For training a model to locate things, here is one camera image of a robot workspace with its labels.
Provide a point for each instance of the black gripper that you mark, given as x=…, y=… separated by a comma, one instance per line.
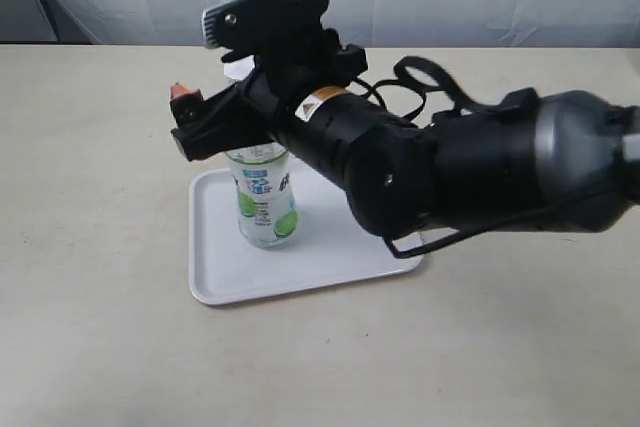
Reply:
x=298, y=95

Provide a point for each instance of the clear lime drink bottle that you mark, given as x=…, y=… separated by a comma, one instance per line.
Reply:
x=266, y=207

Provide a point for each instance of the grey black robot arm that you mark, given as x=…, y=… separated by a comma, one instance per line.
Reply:
x=562, y=163

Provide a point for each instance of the white plastic tray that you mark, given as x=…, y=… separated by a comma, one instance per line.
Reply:
x=327, y=249

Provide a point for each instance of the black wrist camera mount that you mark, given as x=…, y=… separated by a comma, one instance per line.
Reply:
x=243, y=27

